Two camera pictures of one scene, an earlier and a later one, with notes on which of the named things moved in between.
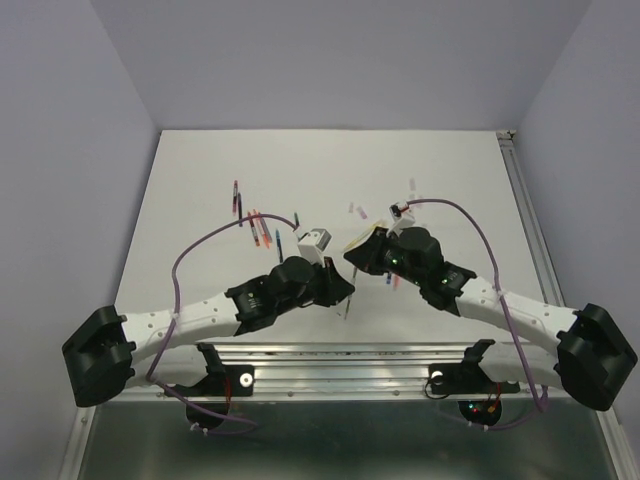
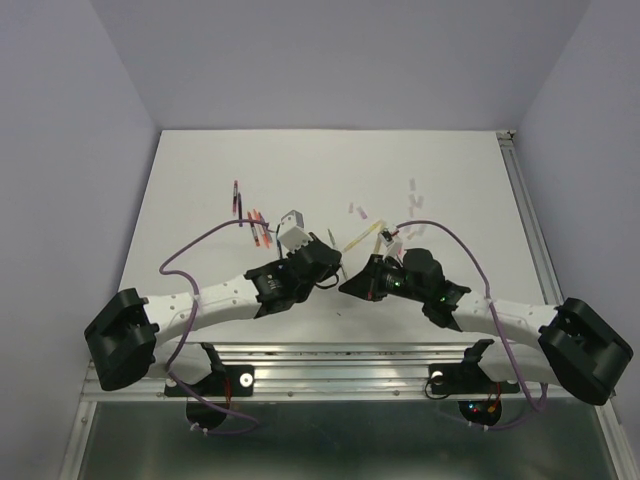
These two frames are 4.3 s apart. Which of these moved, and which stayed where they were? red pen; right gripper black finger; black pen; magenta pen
Moved: right gripper black finger
Stayed: magenta pen; black pen; red pen
